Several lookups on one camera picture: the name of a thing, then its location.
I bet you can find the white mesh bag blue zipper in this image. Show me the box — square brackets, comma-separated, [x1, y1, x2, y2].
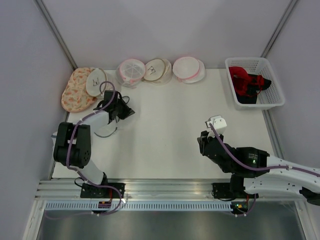
[94, 117, 131, 138]

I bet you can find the red bra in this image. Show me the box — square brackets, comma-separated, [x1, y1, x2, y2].
[228, 66, 265, 97]

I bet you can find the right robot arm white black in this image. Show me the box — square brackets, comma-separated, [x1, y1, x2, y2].
[197, 131, 320, 206]

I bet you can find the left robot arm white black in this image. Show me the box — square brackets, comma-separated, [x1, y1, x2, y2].
[53, 90, 135, 198]

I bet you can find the white bag pink zipper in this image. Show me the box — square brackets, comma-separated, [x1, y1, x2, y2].
[115, 58, 146, 88]

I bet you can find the white bag bra logo left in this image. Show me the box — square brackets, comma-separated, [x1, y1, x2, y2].
[85, 68, 122, 100]

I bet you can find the floral orange laundry bag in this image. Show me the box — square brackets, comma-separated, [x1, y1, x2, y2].
[61, 67, 97, 113]

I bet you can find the beige bag bra logo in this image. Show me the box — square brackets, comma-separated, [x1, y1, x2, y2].
[142, 58, 173, 86]

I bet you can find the black bra in basket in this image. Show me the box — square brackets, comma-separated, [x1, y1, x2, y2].
[235, 76, 272, 104]

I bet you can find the white mesh bag blue trim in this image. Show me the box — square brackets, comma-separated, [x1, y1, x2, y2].
[51, 132, 57, 150]

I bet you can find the white pink trim flat bag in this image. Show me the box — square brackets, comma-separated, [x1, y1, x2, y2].
[172, 56, 206, 84]

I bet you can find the white plastic basket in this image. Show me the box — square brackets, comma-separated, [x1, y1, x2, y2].
[225, 57, 285, 110]

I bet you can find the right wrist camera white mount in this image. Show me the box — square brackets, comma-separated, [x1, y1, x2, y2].
[205, 115, 227, 138]

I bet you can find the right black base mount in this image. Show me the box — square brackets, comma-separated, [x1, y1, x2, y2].
[211, 182, 240, 202]

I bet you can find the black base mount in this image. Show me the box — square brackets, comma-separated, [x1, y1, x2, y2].
[80, 182, 125, 199]
[211, 182, 240, 202]

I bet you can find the left corner aluminium post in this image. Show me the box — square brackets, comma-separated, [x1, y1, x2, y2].
[33, 0, 78, 70]

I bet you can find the corner aluminium post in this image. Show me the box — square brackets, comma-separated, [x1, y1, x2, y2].
[33, 0, 78, 70]
[260, 0, 300, 58]

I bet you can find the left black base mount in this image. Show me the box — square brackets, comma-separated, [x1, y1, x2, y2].
[80, 182, 125, 199]

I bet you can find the white slotted cable duct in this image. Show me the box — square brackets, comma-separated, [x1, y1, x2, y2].
[45, 200, 232, 212]

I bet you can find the aluminium mounting rail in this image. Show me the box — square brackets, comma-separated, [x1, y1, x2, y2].
[34, 178, 307, 201]

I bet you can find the right corner aluminium post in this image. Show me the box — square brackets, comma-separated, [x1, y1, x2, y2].
[260, 0, 300, 58]

